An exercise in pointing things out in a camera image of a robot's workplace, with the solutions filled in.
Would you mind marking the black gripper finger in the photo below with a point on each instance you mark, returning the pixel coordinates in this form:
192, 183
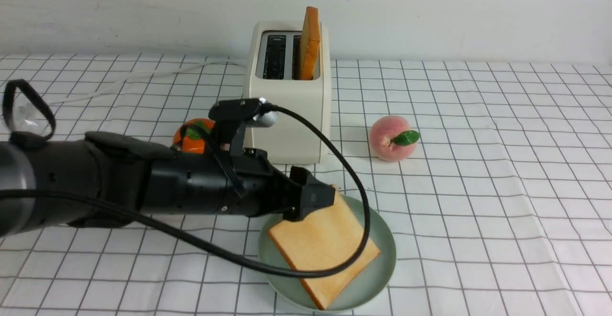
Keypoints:
304, 194

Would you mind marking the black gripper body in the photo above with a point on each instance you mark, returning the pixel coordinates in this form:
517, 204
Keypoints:
261, 188

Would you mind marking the toast slice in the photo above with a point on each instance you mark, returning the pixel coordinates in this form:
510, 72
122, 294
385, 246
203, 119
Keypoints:
323, 240
309, 44

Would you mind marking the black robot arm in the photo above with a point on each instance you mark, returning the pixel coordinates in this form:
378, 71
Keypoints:
150, 178

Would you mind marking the cream white toaster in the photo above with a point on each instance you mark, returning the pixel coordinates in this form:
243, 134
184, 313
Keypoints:
270, 75

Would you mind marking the orange persimmon with leaf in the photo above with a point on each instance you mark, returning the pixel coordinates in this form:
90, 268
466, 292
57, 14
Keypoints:
191, 142

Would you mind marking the pink peach with leaf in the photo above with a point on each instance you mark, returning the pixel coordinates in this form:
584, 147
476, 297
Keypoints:
392, 139

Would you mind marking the light green plate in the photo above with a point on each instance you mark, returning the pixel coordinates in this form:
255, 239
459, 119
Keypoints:
363, 289

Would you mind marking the white grid tablecloth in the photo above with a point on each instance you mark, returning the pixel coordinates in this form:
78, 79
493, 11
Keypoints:
504, 208

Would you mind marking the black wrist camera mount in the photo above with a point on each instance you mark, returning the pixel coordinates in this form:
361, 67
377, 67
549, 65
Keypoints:
232, 118

